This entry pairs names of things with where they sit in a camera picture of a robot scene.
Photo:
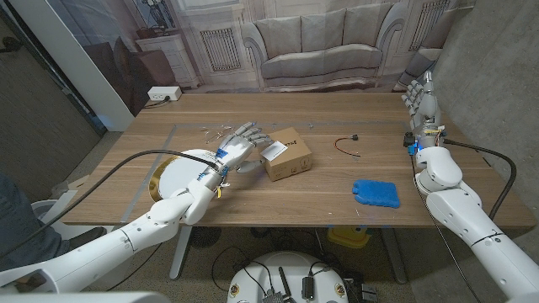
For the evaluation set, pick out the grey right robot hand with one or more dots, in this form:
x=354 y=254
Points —
x=427 y=113

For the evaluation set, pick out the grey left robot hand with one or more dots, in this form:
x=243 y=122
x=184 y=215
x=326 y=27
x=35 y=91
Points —
x=238 y=149

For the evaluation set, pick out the white card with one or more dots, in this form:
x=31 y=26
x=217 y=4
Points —
x=274 y=150

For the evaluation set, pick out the brown cardboard packing box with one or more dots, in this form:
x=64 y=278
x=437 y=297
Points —
x=292 y=162

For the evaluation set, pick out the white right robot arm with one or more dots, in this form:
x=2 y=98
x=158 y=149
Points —
x=463 y=210

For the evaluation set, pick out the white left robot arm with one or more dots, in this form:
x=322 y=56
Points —
x=147 y=227

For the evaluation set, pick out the white paper plate gold rim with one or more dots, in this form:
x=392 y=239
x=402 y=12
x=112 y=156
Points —
x=177 y=177

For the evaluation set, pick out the grey metal floor box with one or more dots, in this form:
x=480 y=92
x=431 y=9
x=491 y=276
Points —
x=369 y=292

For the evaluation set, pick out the clear plastic piece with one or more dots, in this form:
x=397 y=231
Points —
x=219 y=135

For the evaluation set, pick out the white power strip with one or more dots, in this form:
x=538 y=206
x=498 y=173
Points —
x=164 y=93

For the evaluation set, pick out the black round floor object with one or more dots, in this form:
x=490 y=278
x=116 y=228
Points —
x=205 y=236

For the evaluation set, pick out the blue ice pack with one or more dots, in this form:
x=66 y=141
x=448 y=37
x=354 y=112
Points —
x=375 y=193

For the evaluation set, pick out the white table leg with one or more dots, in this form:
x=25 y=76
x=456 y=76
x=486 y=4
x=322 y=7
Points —
x=180 y=256
x=393 y=256

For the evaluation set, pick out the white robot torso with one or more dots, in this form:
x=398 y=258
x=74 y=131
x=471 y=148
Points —
x=290 y=265

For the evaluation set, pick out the printed living room backdrop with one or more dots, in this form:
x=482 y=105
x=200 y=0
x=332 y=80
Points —
x=320 y=42

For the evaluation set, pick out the yellow object under table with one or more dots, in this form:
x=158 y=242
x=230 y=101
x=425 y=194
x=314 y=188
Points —
x=349 y=237

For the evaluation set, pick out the dark shoe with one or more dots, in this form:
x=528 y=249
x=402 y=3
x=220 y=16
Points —
x=88 y=235

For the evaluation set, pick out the person leg in jeans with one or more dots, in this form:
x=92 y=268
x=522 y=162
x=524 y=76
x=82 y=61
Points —
x=21 y=223

